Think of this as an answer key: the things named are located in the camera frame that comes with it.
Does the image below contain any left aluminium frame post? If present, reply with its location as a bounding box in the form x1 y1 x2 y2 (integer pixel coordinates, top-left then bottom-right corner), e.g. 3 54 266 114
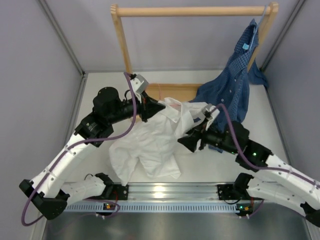
37 0 88 118

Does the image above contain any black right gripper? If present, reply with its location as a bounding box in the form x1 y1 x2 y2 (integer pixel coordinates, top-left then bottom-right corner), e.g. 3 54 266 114
178 117 239 155

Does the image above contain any white shirt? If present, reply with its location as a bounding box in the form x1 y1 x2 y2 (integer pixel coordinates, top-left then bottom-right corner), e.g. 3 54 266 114
109 97 208 186

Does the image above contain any right aluminium frame post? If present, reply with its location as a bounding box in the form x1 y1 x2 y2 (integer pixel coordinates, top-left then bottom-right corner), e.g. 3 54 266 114
262 0 310 119

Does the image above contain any pink wire hanger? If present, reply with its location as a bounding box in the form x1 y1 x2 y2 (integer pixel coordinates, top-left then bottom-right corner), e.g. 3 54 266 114
157 84 181 108

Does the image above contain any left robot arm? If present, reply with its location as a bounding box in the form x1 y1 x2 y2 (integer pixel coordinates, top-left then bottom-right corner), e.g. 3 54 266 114
19 87 165 220

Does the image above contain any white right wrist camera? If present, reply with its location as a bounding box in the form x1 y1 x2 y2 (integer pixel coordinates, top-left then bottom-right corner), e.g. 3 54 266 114
200 104 220 130

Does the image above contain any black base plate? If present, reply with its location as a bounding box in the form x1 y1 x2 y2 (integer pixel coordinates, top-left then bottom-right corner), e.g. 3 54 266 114
112 184 129 201
217 184 239 201

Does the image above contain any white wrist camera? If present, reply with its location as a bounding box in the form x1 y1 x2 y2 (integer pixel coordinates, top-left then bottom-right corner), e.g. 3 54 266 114
200 104 220 130
129 74 149 94

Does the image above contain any aluminium frame post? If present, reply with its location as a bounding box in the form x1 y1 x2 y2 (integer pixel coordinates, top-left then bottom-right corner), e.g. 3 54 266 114
37 0 88 118
262 0 310 119

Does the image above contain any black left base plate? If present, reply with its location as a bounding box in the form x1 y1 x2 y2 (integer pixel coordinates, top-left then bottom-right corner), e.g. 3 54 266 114
112 184 129 201

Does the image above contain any blue checkered shirt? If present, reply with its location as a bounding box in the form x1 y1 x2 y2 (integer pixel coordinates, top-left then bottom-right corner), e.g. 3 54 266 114
191 19 269 123

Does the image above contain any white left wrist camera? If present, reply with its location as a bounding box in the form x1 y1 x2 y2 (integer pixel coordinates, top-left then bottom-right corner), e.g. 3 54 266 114
129 74 149 94

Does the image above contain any wooden clothes rack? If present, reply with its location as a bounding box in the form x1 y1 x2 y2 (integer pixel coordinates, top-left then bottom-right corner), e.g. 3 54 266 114
110 1 279 103

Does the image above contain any slotted grey cable duct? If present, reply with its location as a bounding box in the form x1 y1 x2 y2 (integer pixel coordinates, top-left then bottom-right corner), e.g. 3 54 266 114
64 201 251 214

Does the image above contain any aluminium mounting rail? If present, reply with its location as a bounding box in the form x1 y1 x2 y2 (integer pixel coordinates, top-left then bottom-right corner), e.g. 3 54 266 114
109 181 251 201

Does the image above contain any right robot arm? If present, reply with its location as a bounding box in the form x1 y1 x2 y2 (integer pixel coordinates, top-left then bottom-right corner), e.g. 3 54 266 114
177 121 320 227

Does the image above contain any light blue wire hanger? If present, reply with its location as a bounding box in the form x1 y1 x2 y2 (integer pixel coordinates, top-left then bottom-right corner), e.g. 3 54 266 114
250 5 268 48

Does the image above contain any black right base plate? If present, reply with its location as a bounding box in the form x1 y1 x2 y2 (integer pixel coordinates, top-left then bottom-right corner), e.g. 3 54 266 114
217 184 239 201

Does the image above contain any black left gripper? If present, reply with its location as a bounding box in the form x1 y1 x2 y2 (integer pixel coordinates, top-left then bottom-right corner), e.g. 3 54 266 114
107 91 166 125

